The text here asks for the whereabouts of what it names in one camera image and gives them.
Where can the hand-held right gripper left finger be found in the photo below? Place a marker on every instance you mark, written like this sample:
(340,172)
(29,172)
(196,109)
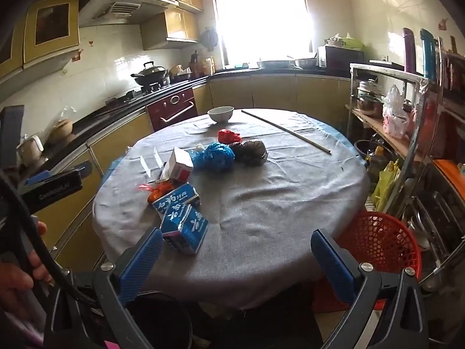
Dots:
(140,265)

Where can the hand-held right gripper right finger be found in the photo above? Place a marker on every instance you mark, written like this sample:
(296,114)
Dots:
(332,265)

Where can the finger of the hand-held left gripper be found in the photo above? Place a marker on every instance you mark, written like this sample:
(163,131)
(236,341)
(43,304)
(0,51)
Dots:
(83,169)
(36,178)

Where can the red plastic basket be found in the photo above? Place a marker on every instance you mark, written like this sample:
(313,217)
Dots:
(381,240)

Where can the large blue box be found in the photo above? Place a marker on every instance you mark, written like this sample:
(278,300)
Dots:
(185,225)

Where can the clear plastic packaging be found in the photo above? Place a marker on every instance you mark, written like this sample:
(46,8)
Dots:
(150,163)

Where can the small blue box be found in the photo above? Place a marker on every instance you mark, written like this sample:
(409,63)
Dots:
(174,198)

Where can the orange net bag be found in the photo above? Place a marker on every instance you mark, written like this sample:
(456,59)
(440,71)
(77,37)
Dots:
(160,189)

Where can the white and red carton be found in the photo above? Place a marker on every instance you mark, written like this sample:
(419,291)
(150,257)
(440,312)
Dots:
(180,165)

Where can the blue plastic bag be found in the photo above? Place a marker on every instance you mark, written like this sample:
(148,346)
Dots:
(214,156)

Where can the person's left hand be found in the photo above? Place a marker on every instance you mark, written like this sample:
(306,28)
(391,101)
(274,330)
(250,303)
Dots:
(16,287)

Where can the brown clay pot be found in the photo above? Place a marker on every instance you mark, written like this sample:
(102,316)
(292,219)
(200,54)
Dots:
(61,131)

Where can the grey tablecloth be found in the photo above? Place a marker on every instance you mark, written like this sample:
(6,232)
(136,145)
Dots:
(272,196)

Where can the yellow plastic bag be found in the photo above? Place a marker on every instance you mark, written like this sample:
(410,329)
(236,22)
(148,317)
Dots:
(387,185)

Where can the gas stove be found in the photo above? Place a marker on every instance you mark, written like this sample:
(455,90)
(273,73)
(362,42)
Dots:
(150,89)

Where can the stack of steel basins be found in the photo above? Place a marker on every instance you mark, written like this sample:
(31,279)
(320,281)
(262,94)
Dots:
(432,221)

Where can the red built-in oven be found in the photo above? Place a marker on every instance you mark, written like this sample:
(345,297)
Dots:
(174,107)

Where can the cooking oil bottle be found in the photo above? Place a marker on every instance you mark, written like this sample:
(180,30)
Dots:
(378,158)

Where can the black wok with lid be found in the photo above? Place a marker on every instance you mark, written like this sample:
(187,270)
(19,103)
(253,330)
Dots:
(150,72)

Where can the dark plastic basin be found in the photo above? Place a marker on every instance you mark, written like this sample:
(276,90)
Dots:
(363,151)

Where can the small cooking pot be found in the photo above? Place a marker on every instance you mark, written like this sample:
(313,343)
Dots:
(180,72)

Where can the dark plastic bag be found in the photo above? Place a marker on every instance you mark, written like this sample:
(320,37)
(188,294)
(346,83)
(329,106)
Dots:
(250,152)

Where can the long wooden stick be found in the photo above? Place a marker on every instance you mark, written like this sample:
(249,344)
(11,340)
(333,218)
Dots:
(287,132)

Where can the white bowl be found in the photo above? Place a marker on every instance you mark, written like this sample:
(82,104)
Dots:
(220,114)

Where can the red plastic bag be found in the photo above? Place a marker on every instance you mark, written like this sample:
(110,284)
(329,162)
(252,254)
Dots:
(228,136)

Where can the orange board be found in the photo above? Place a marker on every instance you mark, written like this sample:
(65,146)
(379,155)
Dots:
(452,172)

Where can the knife block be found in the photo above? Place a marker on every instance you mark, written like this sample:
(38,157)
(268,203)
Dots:
(195,64)

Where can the metal chopstick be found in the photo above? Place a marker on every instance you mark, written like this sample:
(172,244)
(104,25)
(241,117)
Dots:
(269,123)

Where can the seasoning bottles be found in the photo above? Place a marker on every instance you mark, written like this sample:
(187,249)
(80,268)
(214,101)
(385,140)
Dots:
(208,66)

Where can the pink and white plastic bag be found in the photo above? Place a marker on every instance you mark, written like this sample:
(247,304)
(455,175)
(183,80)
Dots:
(396,114)

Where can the steel pot with lid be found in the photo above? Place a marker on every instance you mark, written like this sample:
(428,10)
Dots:
(370,105)

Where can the steel dish rack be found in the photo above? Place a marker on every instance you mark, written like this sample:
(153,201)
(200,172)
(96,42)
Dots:
(447,145)

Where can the steel range hood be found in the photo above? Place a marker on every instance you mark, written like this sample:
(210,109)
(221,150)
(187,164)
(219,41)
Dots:
(120,3)

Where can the dark hanging utensil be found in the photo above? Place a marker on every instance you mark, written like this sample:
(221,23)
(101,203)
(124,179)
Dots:
(209,40)

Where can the white shelf rack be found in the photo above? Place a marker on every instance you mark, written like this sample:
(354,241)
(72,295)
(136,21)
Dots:
(388,71)

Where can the dark microwave oven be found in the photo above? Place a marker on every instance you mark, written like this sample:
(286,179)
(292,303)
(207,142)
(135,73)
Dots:
(341,61)

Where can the steel basin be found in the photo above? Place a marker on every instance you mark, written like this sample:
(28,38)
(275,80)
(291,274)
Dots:
(276,63)
(305,62)

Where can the green item on microwave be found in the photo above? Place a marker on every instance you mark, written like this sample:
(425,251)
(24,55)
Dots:
(348,43)

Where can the purple plastic board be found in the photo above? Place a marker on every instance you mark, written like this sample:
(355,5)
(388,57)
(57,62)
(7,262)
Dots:
(409,51)

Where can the blue plastic board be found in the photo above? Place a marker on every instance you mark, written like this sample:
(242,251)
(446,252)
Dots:
(428,54)

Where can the bright window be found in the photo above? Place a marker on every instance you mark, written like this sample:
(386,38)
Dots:
(261,18)

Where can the yellow wall cabinet framed door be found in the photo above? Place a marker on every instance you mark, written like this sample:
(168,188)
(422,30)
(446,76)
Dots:
(52,25)

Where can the small yellow wall cabinet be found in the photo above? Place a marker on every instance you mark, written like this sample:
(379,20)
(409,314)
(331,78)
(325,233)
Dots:
(170,29)

